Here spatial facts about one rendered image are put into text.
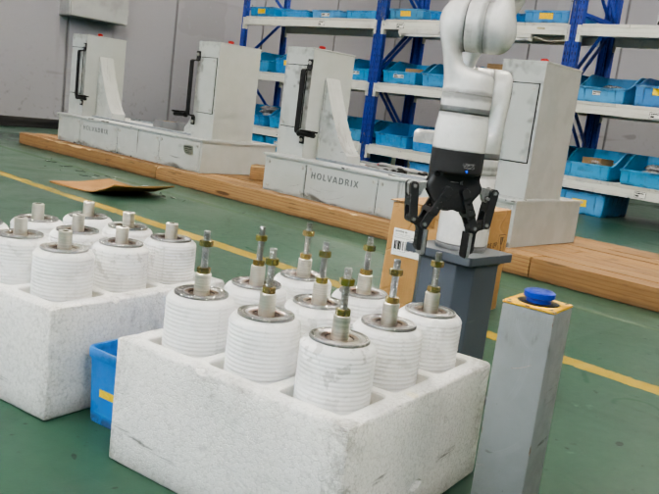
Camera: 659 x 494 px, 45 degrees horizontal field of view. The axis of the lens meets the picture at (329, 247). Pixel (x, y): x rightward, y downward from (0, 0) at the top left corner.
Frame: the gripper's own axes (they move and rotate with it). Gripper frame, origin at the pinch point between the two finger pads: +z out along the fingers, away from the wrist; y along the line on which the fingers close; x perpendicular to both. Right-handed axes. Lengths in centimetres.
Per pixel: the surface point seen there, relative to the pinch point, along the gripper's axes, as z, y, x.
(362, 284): 8.4, -8.7, 8.1
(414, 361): 13.6, -6.8, -11.5
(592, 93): -47, 274, 396
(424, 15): -97, 191, 531
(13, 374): 30, -60, 22
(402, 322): 9.6, -7.6, -7.5
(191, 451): 28.0, -34.4, -8.5
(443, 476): 31.9, 1.9, -8.3
